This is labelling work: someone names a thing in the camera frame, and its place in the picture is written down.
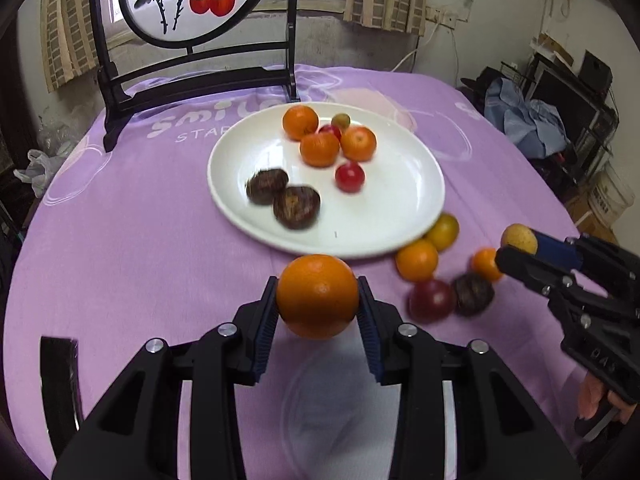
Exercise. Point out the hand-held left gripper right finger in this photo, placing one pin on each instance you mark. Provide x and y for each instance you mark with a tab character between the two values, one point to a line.
370	340

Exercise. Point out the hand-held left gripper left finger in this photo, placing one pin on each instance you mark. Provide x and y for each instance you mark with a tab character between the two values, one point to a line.
265	330

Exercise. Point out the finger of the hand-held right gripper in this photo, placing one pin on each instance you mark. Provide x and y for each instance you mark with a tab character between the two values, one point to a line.
525	267
555	250

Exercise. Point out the tan longan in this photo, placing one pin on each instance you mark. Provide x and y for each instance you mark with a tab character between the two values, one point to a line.
341	120
519	239

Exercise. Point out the large orange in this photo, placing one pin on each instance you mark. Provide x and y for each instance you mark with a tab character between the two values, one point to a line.
317	295

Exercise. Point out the brown water chestnut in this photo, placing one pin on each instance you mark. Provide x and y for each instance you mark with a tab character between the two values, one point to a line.
267	186
472	294
296	206

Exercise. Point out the white oval plate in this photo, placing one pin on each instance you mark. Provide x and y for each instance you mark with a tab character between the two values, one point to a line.
390	200

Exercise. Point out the red cherry tomato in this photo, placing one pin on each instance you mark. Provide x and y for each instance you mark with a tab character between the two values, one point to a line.
350	176
331	130

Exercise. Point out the bumpy orange mandarin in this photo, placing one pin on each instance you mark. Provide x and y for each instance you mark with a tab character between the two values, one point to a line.
319	149
358	143

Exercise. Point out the person's right hand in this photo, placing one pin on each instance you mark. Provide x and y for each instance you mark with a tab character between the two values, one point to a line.
590	400

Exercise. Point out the small orange kumquat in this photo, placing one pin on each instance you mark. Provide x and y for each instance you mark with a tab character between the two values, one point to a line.
484	264

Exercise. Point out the cardboard box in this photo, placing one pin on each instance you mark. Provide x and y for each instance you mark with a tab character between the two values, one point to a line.
582	207

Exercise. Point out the dark purple tomato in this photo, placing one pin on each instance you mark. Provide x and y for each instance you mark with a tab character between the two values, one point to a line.
431	300

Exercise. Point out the white bucket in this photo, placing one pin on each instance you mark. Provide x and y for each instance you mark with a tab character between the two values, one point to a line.
612	190

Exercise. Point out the yellow green tomato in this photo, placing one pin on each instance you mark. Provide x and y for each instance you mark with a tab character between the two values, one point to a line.
444	230

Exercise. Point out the blue cloth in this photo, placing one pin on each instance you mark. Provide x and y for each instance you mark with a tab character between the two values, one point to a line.
530	120

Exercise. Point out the purple printed tablecloth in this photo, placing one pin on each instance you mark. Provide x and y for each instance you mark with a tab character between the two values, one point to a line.
150	240

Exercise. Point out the black metal rack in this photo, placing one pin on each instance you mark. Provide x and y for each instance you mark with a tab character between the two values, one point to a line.
560	90

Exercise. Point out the dark cloth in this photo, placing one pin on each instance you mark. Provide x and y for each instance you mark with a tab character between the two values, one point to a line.
480	85

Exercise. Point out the black box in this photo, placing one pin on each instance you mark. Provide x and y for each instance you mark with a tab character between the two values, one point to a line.
596	72

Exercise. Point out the flat cardboard piece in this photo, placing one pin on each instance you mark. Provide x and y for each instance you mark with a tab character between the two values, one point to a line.
555	47

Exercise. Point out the black smartphone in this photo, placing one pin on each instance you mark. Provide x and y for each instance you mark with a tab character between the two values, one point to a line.
60	380

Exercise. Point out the white plastic bag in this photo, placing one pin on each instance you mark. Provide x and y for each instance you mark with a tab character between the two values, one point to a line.
37	167

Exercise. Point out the black framed painted table screen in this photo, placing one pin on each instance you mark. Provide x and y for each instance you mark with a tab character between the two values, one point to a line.
190	25

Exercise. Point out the white wall socket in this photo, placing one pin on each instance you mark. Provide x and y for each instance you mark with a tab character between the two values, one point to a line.
442	16

